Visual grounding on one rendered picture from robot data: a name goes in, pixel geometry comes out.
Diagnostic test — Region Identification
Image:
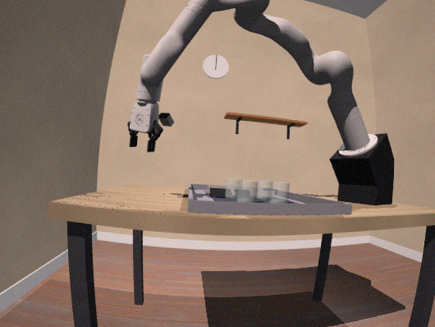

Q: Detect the clear glass jar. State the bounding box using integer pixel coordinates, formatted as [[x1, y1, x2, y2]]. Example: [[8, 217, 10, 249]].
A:
[[269, 182, 290, 204], [257, 180, 271, 200], [225, 178, 243, 199], [237, 180, 259, 203]]

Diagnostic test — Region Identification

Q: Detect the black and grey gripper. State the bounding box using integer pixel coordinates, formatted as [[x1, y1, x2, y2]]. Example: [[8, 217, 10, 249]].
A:
[[127, 101, 163, 152]]

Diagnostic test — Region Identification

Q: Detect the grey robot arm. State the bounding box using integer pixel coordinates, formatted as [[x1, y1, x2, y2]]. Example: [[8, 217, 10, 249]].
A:
[[136, 0, 378, 157]]

